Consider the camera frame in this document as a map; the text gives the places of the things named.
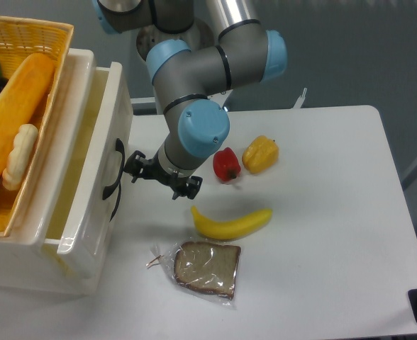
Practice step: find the orange baguette loaf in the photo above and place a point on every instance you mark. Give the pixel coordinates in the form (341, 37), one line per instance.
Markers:
(21, 97)

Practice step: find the bread slice in plastic bag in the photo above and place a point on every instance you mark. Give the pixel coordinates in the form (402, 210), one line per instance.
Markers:
(202, 268)

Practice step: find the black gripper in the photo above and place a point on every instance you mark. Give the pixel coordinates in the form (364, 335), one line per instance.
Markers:
(161, 169)

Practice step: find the yellow wicker basket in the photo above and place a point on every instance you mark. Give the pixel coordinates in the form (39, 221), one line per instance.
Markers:
(19, 38)

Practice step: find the red bell pepper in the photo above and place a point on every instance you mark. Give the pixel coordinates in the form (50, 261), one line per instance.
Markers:
(226, 165)

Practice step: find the white drawer cabinet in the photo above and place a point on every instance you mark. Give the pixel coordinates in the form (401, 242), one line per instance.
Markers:
(27, 259)

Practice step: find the pale twisted bread roll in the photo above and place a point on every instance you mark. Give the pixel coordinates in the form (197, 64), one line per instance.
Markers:
(19, 156)

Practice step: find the yellow banana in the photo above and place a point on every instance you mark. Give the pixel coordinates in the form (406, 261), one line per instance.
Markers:
(232, 229)

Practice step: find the white drawer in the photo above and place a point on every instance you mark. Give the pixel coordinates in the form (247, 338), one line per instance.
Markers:
(102, 218)
(95, 167)

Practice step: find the yellow bell pepper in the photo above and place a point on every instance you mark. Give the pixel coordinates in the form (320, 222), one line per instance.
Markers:
(260, 155)

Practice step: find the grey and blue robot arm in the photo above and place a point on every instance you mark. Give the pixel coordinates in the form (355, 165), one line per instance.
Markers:
(184, 80)

